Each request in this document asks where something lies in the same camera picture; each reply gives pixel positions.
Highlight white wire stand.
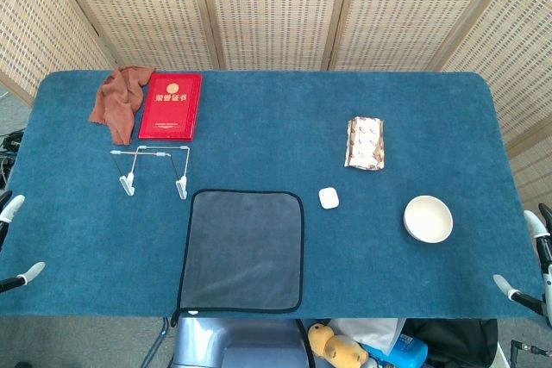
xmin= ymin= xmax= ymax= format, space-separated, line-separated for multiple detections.
xmin=110 ymin=145 xmax=191 ymax=201

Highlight white round bowl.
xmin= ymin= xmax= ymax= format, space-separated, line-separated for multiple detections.
xmin=403 ymin=195 xmax=455 ymax=244

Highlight silver blue robot base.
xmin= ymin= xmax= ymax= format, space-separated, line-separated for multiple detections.
xmin=172 ymin=317 xmax=311 ymax=368

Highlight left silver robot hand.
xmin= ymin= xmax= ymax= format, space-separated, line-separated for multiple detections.
xmin=0 ymin=190 xmax=47 ymax=294

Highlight grey and blue cloth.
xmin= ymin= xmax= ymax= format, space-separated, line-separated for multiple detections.
xmin=171 ymin=188 xmax=305 ymax=328

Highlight red certificate book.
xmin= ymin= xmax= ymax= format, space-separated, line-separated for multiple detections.
xmin=138 ymin=72 xmax=203 ymax=142

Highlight black fabric bag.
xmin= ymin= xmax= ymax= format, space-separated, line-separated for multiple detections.
xmin=405 ymin=318 xmax=499 ymax=368

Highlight white earbuds case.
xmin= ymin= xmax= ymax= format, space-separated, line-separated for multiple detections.
xmin=318 ymin=187 xmax=340 ymax=211

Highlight gold foil snack packet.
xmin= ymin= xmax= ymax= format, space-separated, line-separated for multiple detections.
xmin=343 ymin=115 xmax=386 ymax=172

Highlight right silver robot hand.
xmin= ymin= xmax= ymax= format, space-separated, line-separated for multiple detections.
xmin=492 ymin=203 xmax=552 ymax=328

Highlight white plastic bag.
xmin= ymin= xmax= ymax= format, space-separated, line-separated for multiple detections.
xmin=331 ymin=318 xmax=406 ymax=354

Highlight tangled floor cables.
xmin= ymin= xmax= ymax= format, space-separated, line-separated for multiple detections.
xmin=0 ymin=128 xmax=25 ymax=190

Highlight blue plastic bottle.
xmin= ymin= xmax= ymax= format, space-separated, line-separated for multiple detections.
xmin=366 ymin=333 xmax=429 ymax=368

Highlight yellow plush toy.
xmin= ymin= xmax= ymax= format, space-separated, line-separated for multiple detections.
xmin=307 ymin=323 xmax=369 ymax=368

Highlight thin grey cable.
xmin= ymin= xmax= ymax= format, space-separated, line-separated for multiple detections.
xmin=140 ymin=317 xmax=170 ymax=368

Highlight blue carpet table mat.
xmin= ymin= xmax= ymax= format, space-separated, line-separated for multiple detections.
xmin=0 ymin=69 xmax=547 ymax=320

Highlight black base cable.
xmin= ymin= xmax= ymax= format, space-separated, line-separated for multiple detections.
xmin=295 ymin=319 xmax=318 ymax=368

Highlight brown crumpled cloth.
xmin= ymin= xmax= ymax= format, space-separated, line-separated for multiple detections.
xmin=88 ymin=65 xmax=156 ymax=146

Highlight black plug cable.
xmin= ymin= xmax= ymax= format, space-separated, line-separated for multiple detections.
xmin=511 ymin=340 xmax=552 ymax=357

